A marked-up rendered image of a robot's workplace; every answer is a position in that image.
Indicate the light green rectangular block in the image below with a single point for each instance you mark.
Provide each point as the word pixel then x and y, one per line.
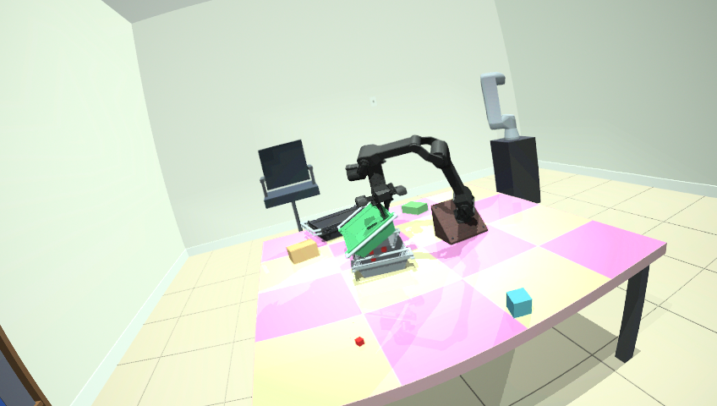
pixel 415 208

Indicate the small cyan block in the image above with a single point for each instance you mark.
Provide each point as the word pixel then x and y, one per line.
pixel 519 302

